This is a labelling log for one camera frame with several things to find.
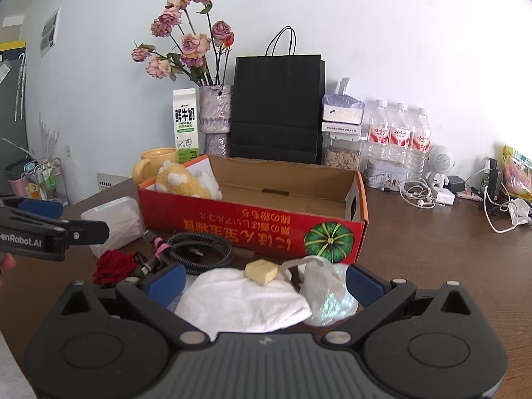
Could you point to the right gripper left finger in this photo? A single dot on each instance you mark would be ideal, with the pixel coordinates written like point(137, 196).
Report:
point(151, 300)

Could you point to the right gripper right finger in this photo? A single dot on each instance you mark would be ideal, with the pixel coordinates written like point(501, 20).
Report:
point(382, 302)

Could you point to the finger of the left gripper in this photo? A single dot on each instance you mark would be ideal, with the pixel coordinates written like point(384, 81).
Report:
point(35, 236)
point(49, 209)

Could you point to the red rose flower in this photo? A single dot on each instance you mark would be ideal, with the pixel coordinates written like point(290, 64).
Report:
point(113, 266)

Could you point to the iridescent plastic bag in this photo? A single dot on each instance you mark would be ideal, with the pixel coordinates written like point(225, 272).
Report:
point(323, 284)

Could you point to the white cloth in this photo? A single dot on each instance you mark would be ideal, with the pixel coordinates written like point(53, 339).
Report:
point(224, 300)

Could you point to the clear plastic cotton swab box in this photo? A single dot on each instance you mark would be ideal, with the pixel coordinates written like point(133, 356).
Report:
point(123, 219)

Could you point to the small yellow wooden block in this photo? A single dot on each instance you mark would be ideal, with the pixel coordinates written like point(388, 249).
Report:
point(261, 271)

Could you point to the yellow white plush toy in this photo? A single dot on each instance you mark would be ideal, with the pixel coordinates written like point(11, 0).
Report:
point(174, 178)

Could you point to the person left hand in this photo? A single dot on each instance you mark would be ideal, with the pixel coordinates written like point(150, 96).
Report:
point(8, 262)

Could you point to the white leaning booklet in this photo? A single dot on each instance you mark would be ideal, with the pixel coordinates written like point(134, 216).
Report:
point(106, 181)

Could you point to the white charger block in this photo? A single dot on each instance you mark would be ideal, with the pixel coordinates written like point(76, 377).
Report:
point(443, 196)

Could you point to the decorated tin box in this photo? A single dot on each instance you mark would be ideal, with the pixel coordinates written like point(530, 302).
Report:
point(384, 174)

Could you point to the red cardboard box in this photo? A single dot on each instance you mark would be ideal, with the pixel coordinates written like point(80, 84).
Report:
point(273, 208)

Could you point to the white round robot speaker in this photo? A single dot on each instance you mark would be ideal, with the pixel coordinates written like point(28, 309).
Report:
point(440, 163)

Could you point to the water bottle left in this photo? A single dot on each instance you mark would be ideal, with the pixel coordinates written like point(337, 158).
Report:
point(378, 131)

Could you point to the water bottle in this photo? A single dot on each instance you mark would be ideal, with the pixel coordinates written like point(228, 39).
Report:
point(378, 131)
point(400, 134)
point(419, 145)

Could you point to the water bottle right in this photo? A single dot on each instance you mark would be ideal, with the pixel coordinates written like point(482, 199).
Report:
point(419, 145)

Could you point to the clear seed container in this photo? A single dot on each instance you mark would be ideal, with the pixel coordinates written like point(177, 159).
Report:
point(342, 151)

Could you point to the water bottle middle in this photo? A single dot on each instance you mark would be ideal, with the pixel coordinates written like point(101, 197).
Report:
point(400, 134)

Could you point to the white flat box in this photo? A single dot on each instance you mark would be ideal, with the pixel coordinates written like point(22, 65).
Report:
point(344, 128)

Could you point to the yellow snack bag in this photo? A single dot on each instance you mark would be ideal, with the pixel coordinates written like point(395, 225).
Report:
point(517, 173)

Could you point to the purple tissue pack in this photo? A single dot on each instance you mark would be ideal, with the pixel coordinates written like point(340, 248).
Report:
point(342, 108)

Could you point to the white milk carton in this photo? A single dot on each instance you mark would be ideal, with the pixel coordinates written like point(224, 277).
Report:
point(185, 123)

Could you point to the purple ceramic vase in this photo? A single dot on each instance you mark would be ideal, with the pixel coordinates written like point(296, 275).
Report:
point(215, 110)

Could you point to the black paper shopping bag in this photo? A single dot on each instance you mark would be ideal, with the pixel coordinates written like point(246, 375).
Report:
point(277, 103)

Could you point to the dried pink rose bouquet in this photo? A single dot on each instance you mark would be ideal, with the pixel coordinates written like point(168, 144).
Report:
point(200, 47)

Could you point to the white wired earphones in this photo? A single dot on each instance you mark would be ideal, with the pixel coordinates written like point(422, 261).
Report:
point(417, 193)

